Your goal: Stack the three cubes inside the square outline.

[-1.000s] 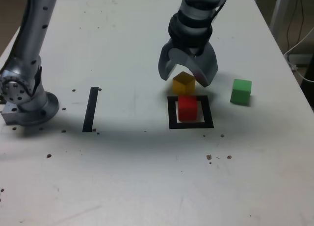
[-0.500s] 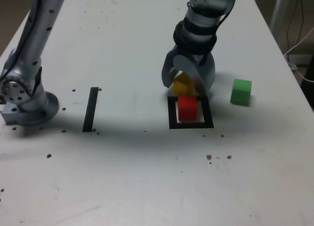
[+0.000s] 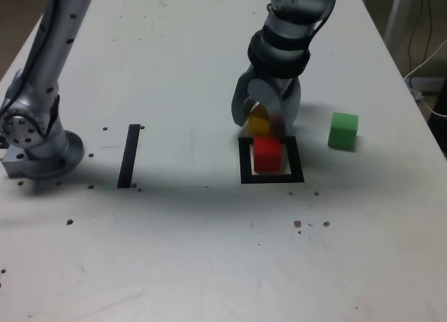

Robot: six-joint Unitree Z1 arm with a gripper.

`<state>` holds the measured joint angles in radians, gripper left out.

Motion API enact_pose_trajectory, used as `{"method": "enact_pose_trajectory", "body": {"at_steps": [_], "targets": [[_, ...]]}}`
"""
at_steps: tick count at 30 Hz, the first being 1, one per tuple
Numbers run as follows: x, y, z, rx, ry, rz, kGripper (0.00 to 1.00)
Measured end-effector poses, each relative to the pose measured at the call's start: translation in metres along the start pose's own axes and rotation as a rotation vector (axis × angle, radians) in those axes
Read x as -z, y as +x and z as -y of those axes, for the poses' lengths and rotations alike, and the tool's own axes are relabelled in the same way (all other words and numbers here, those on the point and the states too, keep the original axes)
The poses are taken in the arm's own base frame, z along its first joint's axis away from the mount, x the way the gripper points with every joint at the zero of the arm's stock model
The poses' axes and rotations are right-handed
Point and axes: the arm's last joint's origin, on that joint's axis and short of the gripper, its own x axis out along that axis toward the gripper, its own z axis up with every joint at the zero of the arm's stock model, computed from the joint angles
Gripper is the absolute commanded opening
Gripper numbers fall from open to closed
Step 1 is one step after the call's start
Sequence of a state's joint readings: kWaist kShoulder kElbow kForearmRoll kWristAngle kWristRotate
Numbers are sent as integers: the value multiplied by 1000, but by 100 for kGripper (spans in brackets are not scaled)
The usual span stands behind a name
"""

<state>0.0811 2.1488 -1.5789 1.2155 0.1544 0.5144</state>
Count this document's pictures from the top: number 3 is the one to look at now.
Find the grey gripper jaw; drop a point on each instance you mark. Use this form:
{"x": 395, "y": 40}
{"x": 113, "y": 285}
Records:
{"x": 238, "y": 102}
{"x": 265, "y": 91}

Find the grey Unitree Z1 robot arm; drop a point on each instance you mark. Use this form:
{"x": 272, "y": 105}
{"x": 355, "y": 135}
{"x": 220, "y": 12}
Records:
{"x": 38, "y": 91}

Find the black tape square outline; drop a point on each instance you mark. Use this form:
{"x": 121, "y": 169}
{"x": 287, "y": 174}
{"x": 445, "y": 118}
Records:
{"x": 272, "y": 179}

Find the black tape strip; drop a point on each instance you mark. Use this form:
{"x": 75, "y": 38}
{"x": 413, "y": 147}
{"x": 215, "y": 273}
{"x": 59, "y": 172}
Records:
{"x": 128, "y": 158}

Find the red cube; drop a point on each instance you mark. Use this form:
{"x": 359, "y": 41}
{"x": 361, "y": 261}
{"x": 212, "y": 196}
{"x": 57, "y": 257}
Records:
{"x": 267, "y": 156}

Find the green cube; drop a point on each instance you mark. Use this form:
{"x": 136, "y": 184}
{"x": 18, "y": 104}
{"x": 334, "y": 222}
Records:
{"x": 342, "y": 133}

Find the yellow cube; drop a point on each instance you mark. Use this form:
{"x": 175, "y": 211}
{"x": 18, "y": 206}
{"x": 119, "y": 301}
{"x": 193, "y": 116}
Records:
{"x": 258, "y": 124}

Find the white metal post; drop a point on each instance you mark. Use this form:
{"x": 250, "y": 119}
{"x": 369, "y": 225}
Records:
{"x": 396, "y": 11}

